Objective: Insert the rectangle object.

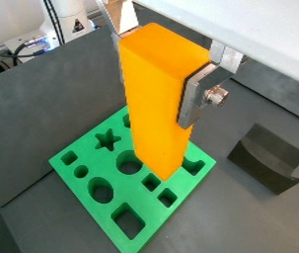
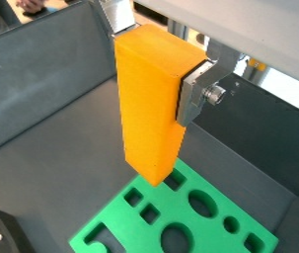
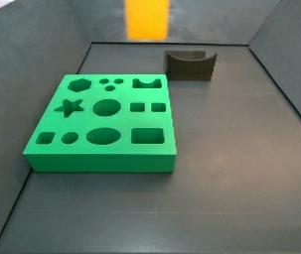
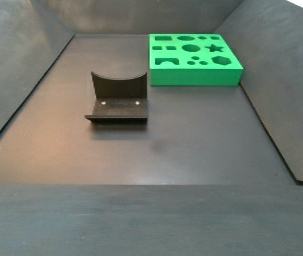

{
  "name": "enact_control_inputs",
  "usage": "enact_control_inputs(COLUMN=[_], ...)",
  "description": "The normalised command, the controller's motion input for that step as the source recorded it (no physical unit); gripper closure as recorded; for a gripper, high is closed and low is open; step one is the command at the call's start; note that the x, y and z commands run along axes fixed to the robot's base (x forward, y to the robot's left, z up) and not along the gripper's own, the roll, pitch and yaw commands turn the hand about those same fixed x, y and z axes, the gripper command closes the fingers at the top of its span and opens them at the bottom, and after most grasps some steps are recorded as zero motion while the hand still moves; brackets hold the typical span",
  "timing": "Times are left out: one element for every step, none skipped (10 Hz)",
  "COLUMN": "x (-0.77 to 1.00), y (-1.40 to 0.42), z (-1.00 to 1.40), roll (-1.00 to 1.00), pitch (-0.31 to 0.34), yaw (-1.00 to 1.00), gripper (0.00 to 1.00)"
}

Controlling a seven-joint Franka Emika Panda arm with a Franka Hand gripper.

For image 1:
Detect green shape sorter board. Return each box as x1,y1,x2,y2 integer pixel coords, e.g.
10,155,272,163
50,109,216,253

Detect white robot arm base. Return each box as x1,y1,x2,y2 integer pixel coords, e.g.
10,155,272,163
6,0,95,53

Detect black foam block holder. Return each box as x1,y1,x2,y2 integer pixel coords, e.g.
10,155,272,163
228,124,299,195

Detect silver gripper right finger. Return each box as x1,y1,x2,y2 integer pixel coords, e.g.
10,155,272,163
177,41,245,128

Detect black cables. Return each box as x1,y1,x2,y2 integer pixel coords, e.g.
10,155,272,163
0,0,66,74

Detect orange rectangular block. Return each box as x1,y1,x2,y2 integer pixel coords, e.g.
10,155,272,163
119,23,210,180

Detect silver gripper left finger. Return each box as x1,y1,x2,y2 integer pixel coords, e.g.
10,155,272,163
95,0,142,83

